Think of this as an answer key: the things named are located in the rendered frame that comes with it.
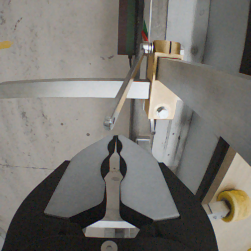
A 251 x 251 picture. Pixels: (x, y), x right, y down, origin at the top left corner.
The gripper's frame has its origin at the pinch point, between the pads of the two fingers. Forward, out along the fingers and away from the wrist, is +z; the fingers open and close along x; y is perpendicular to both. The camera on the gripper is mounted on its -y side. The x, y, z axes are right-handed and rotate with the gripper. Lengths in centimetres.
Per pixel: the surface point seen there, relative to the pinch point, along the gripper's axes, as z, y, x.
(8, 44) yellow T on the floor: 100, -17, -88
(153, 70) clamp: 13.5, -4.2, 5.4
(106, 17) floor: 101, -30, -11
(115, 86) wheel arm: 14.4, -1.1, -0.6
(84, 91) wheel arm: 14.4, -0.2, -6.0
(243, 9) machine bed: 22.3, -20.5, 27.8
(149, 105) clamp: 13.6, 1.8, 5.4
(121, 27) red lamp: 30.3, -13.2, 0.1
